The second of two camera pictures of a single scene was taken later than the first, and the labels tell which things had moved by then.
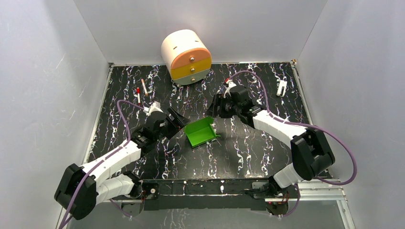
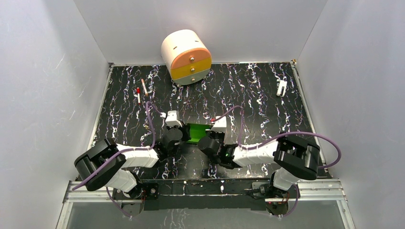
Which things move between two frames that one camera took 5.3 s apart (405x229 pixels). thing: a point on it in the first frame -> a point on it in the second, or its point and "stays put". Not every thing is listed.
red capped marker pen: [138, 92] stays put
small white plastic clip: [282, 83] stays put
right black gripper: [218, 100] -> [211, 133]
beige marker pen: [144, 87] stays put
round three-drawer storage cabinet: [187, 55] stays put
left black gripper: [172, 119] -> [184, 131]
